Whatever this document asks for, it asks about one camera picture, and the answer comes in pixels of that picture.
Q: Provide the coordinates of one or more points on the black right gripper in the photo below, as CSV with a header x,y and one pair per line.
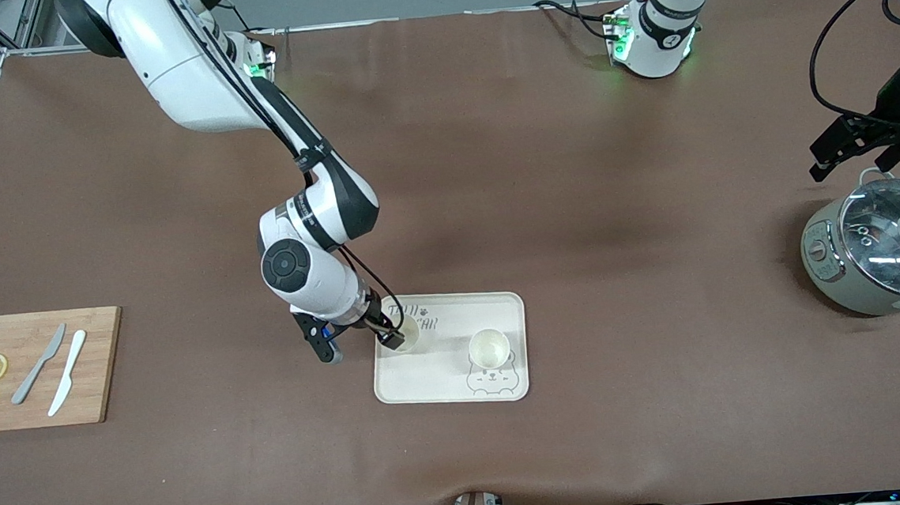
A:
x,y
375,323

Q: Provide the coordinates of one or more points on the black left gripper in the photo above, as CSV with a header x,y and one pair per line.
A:
x,y
889,110

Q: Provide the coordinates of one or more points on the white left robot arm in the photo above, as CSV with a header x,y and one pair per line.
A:
x,y
653,40

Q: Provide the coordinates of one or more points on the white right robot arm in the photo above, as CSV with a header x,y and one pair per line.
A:
x,y
192,72

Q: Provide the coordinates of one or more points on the cream tray with bear print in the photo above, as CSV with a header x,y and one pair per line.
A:
x,y
451,379

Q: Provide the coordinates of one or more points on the glass pot lid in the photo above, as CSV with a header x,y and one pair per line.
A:
x,y
886,254

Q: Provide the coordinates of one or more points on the grey electric cooking pot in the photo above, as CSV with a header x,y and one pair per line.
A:
x,y
827,262

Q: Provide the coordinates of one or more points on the brown table mat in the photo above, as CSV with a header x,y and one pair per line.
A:
x,y
491,162

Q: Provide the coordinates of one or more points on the wooden cutting board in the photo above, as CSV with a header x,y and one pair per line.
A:
x,y
98,372

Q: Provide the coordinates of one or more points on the white plastic knife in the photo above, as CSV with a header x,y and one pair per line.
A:
x,y
66,374

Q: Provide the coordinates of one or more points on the grey plastic knife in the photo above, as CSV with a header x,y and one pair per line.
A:
x,y
34,369

